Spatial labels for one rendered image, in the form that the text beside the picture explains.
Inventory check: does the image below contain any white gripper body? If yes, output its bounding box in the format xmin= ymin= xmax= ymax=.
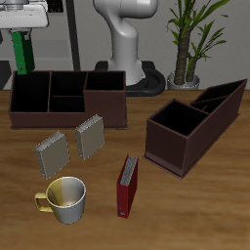
xmin=0 ymin=2 xmax=50 ymax=30

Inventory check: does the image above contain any green book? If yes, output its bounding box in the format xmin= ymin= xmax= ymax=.
xmin=11 ymin=30 xmax=36 ymax=75

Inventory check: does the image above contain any dark brown desk caddy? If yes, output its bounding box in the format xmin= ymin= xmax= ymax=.
xmin=8 ymin=69 xmax=128 ymax=131
xmin=143 ymin=78 xmax=249 ymax=181

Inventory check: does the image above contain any grey book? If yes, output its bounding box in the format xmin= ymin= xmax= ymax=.
xmin=74 ymin=113 xmax=106 ymax=161
xmin=34 ymin=130 xmax=71 ymax=181

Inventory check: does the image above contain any white-yellow mug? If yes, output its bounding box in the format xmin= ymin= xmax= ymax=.
xmin=33 ymin=176 xmax=88 ymax=226

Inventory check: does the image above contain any red book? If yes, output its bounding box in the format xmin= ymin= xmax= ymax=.
xmin=116 ymin=153 xmax=140 ymax=220

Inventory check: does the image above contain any green pot plant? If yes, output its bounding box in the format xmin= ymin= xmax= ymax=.
xmin=165 ymin=0 xmax=230 ymax=92

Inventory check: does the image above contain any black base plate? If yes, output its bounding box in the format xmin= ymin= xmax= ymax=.
xmin=94 ymin=60 xmax=167 ymax=98

